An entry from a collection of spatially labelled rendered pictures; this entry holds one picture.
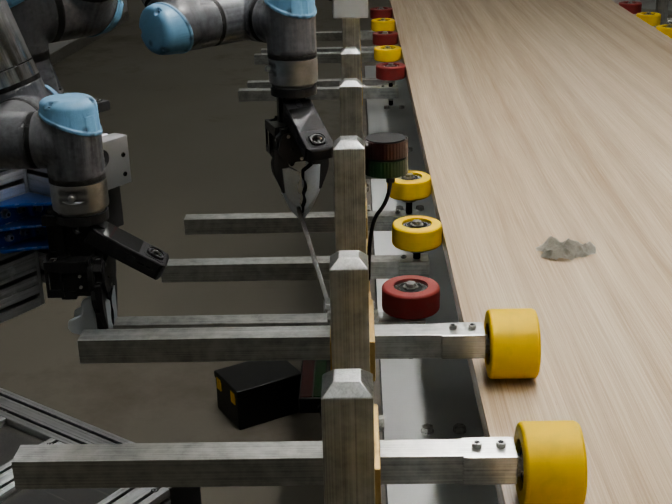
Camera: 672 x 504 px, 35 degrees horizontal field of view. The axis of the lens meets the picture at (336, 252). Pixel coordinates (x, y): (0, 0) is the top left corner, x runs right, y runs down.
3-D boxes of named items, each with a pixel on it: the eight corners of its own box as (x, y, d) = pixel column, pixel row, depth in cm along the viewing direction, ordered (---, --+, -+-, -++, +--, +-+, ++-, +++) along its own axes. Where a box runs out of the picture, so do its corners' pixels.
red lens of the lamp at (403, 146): (363, 160, 140) (363, 144, 140) (363, 148, 146) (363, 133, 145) (409, 160, 140) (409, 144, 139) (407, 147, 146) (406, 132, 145)
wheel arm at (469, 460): (14, 492, 98) (8, 458, 96) (25, 470, 101) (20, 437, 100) (557, 485, 97) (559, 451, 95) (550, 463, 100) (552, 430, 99)
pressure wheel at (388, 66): (391, 100, 295) (391, 59, 290) (411, 104, 289) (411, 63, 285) (370, 105, 290) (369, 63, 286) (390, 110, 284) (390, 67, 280)
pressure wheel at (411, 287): (383, 370, 146) (382, 294, 142) (381, 344, 154) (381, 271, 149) (441, 369, 146) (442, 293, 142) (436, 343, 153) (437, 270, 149)
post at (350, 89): (345, 359, 181) (339, 81, 163) (345, 350, 184) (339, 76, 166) (366, 359, 181) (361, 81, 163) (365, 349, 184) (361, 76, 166)
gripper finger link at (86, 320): (75, 351, 150) (67, 291, 147) (116, 350, 150) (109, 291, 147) (69, 361, 147) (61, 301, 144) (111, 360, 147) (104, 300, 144)
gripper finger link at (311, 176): (310, 206, 174) (308, 152, 171) (322, 217, 169) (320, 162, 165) (292, 209, 173) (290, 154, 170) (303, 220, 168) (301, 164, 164)
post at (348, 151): (342, 512, 133) (332, 142, 115) (342, 496, 136) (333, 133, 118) (370, 512, 132) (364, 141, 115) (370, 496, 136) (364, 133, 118)
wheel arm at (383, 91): (238, 104, 288) (237, 89, 287) (239, 102, 291) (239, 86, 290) (398, 101, 287) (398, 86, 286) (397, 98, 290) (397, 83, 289)
